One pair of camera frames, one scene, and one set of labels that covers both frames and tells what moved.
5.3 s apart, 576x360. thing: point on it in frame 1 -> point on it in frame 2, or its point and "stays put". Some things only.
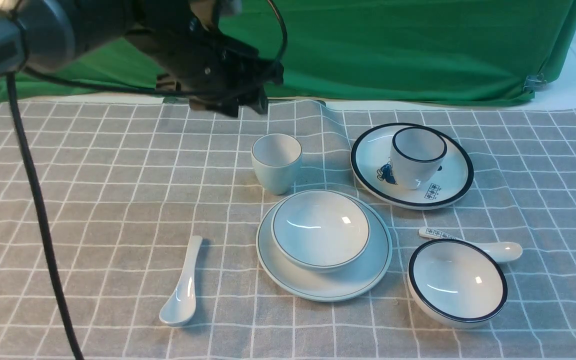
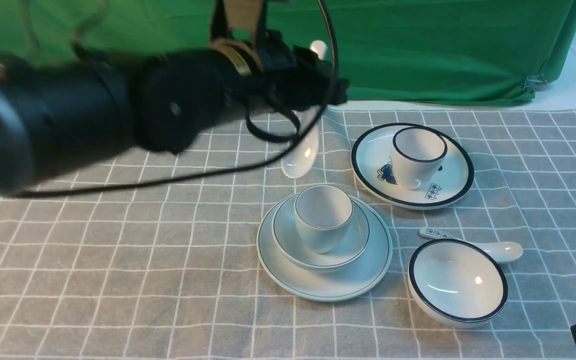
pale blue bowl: [318, 231] stays put
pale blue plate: [345, 283] stays put
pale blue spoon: [179, 307] -> [302, 161]
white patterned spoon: [501, 252] stays put
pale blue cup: [276, 158] -> [322, 213]
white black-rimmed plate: [373, 173] stays put
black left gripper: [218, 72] -> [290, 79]
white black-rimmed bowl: [455, 284] stays put
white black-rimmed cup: [416, 153] stays put
